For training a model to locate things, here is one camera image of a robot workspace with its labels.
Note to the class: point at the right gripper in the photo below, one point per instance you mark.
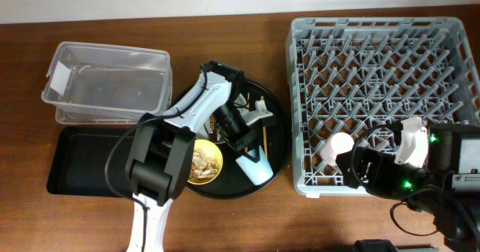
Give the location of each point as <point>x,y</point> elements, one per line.
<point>380,161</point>

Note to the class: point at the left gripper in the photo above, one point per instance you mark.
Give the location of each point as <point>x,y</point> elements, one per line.
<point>247,138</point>

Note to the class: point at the light blue cup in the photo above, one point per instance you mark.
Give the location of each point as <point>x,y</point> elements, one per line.
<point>256,173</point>

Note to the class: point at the pink cup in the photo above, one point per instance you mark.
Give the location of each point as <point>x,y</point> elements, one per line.
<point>336,144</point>

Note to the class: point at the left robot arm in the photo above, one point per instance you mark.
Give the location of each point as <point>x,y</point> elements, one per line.
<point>161,154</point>

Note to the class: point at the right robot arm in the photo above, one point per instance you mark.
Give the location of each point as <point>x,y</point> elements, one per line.
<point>435,170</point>

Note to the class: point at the grey dishwasher rack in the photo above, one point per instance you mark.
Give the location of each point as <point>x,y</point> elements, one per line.
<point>350,74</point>

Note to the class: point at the black round tray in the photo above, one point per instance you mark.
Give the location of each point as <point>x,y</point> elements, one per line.
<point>232,182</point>

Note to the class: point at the yellow bowl with food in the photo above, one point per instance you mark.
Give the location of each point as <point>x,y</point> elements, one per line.
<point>207,162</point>

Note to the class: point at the grey plate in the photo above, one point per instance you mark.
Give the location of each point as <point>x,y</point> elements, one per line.
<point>240,102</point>

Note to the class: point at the right wooden chopstick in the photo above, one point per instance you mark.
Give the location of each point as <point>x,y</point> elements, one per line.
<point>265,145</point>

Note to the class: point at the black rectangular tray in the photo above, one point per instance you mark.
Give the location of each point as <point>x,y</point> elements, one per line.
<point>79,161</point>

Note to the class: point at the clear plastic bin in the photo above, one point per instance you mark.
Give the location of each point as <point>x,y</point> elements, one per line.
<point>94,83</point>

